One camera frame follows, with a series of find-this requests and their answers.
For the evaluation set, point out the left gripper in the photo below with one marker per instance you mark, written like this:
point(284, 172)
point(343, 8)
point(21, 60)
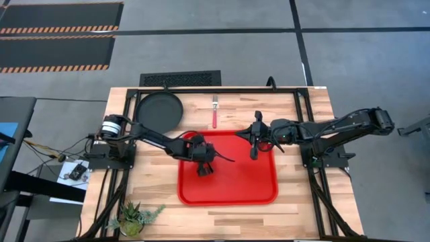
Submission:
point(201, 151)

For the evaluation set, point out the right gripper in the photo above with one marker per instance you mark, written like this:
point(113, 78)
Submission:
point(262, 132)

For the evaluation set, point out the dark grey translucent cup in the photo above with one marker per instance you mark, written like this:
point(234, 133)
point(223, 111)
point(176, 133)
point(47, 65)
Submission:
point(205, 171)

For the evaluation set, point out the black spoon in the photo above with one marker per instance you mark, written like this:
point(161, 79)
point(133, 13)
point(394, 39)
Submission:
point(225, 157)

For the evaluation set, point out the red plastic tray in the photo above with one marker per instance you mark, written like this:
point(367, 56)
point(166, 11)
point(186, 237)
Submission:
point(235, 185)

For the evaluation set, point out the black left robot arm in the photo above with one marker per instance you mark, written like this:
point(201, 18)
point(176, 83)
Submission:
point(158, 138)

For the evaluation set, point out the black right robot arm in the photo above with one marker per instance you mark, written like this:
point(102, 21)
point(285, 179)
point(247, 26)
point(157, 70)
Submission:
point(336, 129)

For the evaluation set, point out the black round plate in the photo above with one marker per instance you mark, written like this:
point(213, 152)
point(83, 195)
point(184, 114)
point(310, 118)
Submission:
point(159, 111)

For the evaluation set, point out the black perforated floor mat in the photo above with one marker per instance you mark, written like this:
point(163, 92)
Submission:
point(179, 79)

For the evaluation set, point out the small potted succulent plant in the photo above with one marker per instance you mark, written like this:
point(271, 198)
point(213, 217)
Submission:
point(131, 220)

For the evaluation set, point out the small black controller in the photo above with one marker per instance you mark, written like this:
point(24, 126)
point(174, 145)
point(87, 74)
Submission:
point(77, 172)

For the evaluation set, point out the white paper sheet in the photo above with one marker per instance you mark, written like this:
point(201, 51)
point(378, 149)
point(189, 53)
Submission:
point(64, 176)

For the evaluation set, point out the black desk base bar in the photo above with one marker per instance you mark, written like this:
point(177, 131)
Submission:
point(43, 186)

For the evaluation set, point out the black equipment stand leg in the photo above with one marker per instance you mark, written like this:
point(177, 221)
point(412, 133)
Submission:
point(415, 127)

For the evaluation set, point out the black hazard-striped floor mat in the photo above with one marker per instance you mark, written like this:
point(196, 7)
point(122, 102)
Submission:
point(57, 52)
point(60, 15)

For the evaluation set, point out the blue pad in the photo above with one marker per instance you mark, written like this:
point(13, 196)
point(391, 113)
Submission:
point(10, 153)

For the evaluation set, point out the black metal rig frame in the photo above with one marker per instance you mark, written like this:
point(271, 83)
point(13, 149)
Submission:
point(218, 90)

